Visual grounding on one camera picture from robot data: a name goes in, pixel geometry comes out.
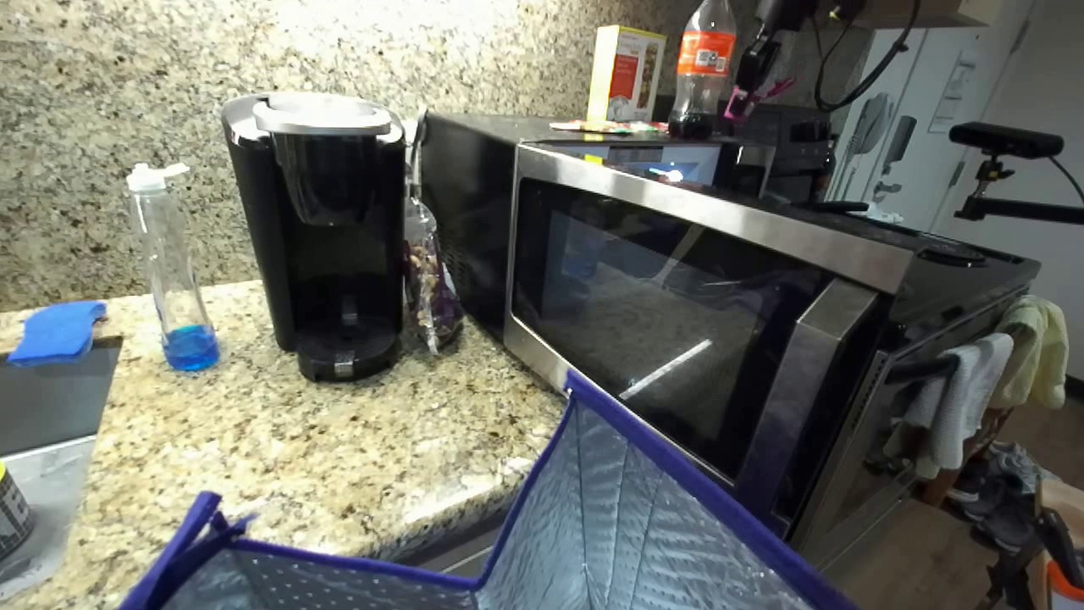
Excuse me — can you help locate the pink plastic object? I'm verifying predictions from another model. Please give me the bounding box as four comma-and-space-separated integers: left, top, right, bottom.
721, 77, 792, 121

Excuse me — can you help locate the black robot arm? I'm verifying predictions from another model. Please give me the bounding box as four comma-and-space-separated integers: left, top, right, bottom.
734, 0, 818, 94

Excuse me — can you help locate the microwave door with window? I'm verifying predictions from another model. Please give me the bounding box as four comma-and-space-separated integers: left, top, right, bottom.
505, 147, 911, 531

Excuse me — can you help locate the black stainless microwave oven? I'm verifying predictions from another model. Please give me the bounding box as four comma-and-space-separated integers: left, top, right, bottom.
420, 112, 1037, 549

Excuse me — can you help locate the blue insulated tote bag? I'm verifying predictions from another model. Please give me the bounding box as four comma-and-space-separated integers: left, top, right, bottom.
123, 377, 853, 610

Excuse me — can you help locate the green white food box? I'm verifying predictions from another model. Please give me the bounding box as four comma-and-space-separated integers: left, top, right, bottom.
587, 23, 667, 121

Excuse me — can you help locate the black single-serve coffee maker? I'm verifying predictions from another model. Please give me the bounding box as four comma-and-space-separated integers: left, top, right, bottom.
221, 91, 407, 382

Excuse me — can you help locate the orange label soda bottle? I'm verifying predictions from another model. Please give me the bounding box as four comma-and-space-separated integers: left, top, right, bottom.
667, 0, 737, 140

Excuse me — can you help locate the clear bottle with blue liquid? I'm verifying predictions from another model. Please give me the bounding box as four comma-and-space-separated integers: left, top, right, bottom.
125, 163, 221, 372

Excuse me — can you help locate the white refrigerator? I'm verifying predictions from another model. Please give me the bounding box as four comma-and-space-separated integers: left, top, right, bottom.
827, 17, 1025, 230

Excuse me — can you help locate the blue cloth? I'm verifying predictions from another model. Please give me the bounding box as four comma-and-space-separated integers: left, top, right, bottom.
9, 302, 105, 365

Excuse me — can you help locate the white towel on handle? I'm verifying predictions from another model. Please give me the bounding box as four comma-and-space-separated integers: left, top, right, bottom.
904, 334, 1014, 477

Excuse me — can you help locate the black cable with zip tie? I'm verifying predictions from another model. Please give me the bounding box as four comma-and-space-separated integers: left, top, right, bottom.
809, 0, 926, 117

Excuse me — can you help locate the black camera on stand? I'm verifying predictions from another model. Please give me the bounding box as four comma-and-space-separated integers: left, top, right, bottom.
949, 121, 1084, 223

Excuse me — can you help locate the yellow towel on handle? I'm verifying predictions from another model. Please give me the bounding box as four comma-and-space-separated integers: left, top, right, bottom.
996, 295, 1070, 412

